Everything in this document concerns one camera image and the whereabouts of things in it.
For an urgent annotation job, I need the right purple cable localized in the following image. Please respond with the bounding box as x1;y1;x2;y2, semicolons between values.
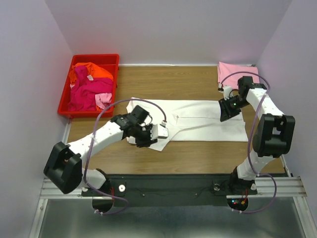
218;71;277;214

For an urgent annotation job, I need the white printed t shirt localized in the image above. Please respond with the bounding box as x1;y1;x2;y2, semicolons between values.
125;97;249;152

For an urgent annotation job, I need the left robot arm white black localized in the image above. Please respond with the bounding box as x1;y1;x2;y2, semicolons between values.
44;106;160;194

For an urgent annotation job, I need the aluminium frame rail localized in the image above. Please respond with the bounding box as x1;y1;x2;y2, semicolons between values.
39;123;308;199

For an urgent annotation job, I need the purple cable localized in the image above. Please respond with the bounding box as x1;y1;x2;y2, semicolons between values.
218;71;277;214
83;98;168;216

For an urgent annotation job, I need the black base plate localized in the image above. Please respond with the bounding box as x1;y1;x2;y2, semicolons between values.
79;174;248;213

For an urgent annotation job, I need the orange t shirt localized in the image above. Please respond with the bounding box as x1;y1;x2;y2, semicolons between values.
68;62;113;85

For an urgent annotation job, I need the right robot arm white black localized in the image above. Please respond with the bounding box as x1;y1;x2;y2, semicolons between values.
218;76;295;192

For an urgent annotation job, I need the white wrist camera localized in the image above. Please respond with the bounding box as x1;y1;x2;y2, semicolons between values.
218;83;234;100
150;121;168;140

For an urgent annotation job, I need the folded pink t shirt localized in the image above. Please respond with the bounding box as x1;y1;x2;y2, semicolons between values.
217;62;260;89

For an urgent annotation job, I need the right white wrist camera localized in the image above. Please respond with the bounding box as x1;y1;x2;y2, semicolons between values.
218;83;234;100

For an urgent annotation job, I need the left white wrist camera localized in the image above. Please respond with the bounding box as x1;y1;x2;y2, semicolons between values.
150;121;168;140

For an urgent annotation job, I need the magenta t shirt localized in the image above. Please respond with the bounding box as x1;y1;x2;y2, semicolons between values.
68;67;114;112

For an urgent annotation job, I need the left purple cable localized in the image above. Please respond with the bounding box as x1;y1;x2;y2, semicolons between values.
83;98;168;216

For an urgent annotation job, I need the light pink garment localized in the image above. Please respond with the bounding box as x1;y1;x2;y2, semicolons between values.
95;93;112;111

